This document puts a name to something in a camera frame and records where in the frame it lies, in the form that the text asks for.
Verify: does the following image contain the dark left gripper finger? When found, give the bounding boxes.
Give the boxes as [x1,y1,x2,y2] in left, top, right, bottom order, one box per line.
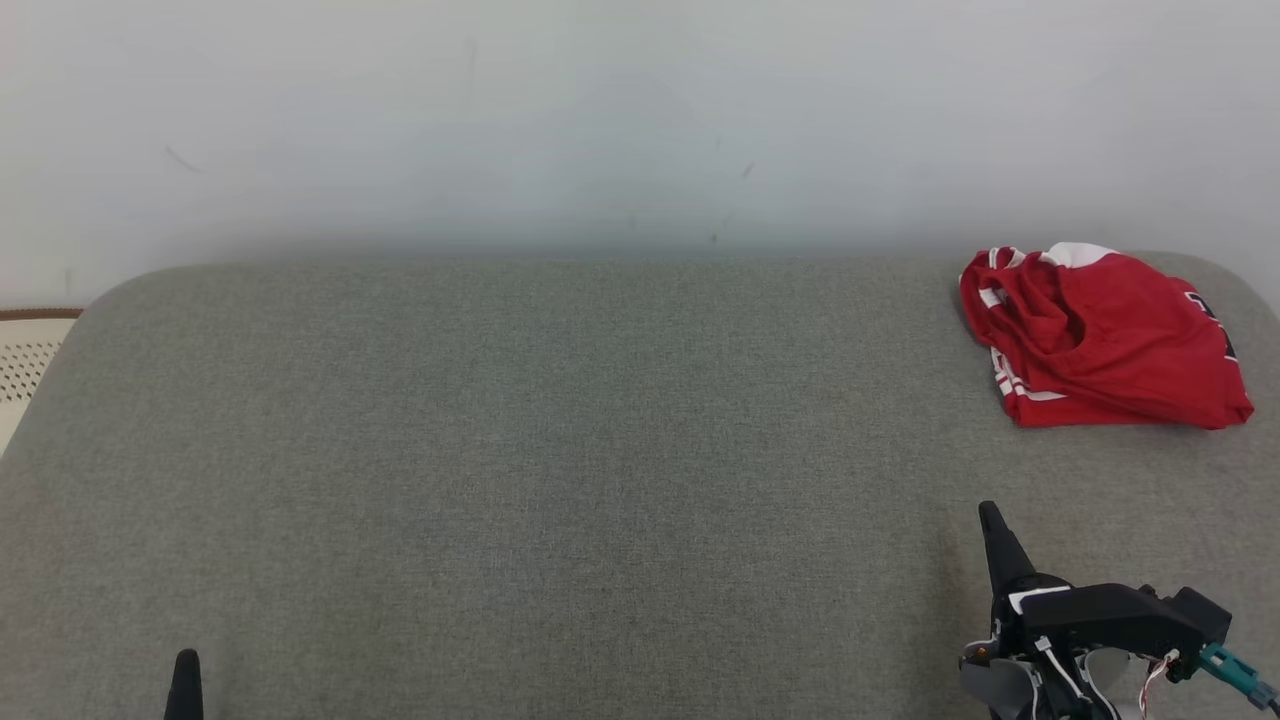
[165,649,204,720]

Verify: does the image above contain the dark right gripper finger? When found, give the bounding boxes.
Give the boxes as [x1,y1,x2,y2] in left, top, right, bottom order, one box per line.
[978,500,1041,601]

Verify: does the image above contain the teal connector camera cable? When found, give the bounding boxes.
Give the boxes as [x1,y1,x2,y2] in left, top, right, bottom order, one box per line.
[1198,643,1280,713]

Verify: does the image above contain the thin red white wires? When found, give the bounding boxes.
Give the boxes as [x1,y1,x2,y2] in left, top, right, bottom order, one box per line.
[1138,648,1183,717]

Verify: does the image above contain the cream perforated laundry basket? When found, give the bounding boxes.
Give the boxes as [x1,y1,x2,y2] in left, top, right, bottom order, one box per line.
[0,308,83,456]

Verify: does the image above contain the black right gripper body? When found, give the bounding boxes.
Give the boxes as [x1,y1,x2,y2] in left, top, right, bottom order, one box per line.
[990,575,1207,661]

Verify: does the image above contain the red white sports jersey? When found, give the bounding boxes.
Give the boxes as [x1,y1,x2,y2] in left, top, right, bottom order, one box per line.
[985,243,1254,429]

